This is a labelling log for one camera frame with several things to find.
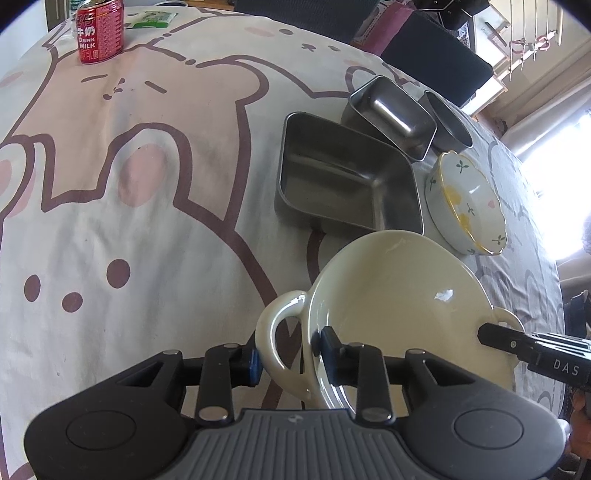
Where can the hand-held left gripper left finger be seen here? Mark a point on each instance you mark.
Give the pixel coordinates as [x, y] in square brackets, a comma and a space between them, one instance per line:
[253, 367]

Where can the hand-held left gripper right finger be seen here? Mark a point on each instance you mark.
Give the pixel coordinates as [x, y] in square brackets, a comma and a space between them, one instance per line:
[328, 350]

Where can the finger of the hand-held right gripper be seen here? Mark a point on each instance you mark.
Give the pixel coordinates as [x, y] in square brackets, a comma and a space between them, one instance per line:
[505, 341]

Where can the oval steel bowl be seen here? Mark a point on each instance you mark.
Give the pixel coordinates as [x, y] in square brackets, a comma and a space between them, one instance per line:
[445, 122]

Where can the white floral bowl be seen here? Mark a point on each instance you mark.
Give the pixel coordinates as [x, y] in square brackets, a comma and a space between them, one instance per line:
[466, 207]

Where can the large rectangular steel container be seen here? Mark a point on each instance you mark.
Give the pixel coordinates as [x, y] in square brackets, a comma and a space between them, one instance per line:
[341, 175]

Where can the bear print tablecloth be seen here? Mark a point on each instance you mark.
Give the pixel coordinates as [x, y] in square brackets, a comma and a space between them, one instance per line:
[138, 207]

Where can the small square steel container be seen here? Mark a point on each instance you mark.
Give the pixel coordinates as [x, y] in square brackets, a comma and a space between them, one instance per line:
[392, 113]

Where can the dark grey chair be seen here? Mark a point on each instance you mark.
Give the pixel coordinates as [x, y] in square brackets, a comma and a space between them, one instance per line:
[300, 9]
[438, 60]

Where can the stair railing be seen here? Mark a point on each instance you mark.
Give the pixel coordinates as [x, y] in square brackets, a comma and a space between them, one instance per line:
[526, 37]

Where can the green snack packet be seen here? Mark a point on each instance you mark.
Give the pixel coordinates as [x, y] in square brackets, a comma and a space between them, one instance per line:
[152, 18]

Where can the red drink can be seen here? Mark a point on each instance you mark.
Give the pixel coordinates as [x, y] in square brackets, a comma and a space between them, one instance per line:
[99, 34]

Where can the clear plastic water bottle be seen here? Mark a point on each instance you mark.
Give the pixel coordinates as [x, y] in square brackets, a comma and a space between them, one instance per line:
[74, 21]

